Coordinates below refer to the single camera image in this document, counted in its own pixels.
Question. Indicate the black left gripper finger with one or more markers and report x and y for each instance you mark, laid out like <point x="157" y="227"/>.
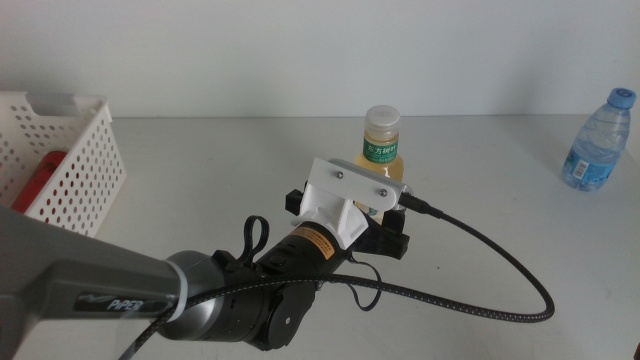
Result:
<point x="295" y="201"/>
<point x="396" y="222"/>

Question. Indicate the yellow tea bottle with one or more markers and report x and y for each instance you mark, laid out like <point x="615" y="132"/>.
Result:
<point x="381" y="130"/>

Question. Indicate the clear water bottle blue cap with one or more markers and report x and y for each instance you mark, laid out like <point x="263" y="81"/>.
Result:
<point x="597" y="145"/>

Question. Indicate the red soda can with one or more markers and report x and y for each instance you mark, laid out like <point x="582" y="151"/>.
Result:
<point x="35" y="180"/>

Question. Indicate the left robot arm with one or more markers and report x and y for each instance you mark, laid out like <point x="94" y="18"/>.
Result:
<point x="75" y="280"/>

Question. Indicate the white perforated plastic basket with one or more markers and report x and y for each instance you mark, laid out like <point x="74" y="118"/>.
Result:
<point x="90" y="165"/>

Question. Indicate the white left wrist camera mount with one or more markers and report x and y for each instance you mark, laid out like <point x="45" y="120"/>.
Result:
<point x="350" y="180"/>

